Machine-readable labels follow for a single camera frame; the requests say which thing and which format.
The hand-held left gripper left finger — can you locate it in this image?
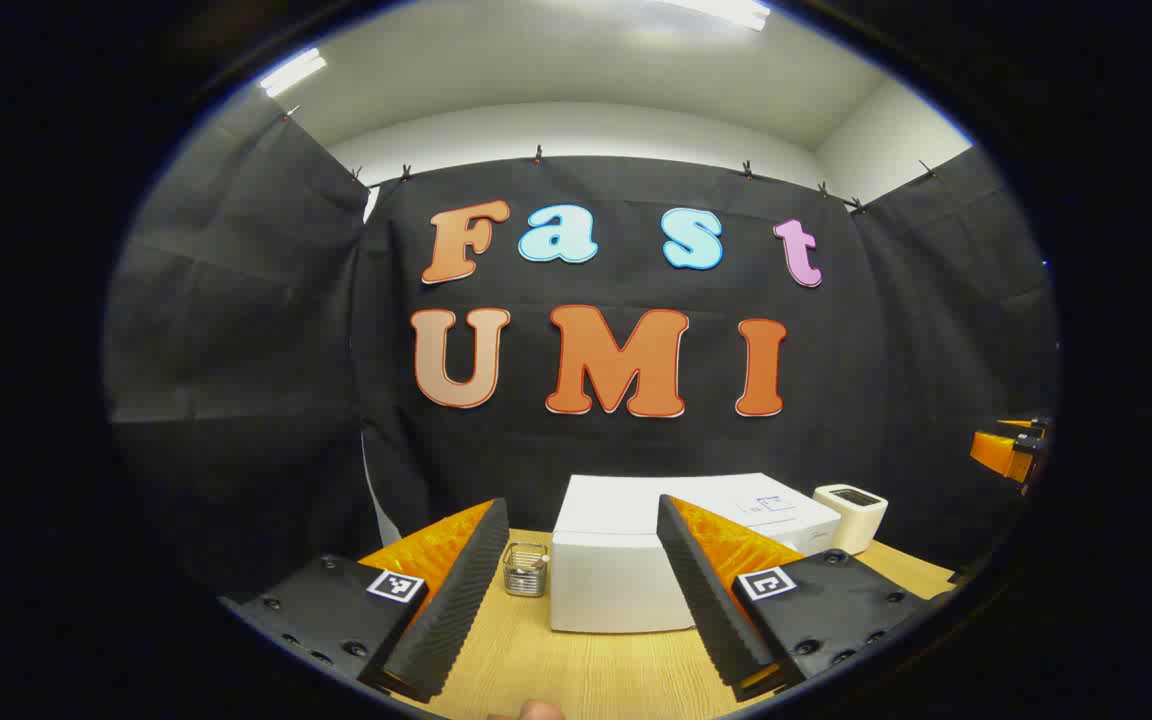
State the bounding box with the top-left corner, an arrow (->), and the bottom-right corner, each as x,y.
219,497 -> 512,704

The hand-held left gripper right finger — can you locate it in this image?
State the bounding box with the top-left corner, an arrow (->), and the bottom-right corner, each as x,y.
656,493 -> 939,704

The white microwave oven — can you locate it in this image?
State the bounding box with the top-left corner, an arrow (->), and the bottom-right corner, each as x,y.
549,473 -> 842,634

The metal mesh utensil holder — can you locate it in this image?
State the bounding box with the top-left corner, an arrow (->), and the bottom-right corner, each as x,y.
503,542 -> 550,598

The cream white toaster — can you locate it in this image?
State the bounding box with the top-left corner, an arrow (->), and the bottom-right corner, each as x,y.
813,484 -> 889,556

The black backdrop cloth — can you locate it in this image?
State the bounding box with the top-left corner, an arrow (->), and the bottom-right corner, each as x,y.
104,85 -> 1062,601

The row of black cloth clips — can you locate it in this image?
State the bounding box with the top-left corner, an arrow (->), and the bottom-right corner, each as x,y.
281,103 -> 937,216

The long ceiling light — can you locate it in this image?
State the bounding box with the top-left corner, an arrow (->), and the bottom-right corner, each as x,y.
651,0 -> 773,32
259,47 -> 328,99

